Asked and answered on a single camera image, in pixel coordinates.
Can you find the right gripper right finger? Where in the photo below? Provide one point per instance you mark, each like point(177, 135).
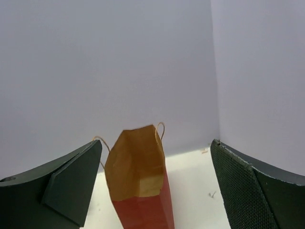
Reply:
point(257, 195)

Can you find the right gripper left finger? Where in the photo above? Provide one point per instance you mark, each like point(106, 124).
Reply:
point(55, 195)

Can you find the red brown paper bag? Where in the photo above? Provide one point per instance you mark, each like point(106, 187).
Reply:
point(137, 180)

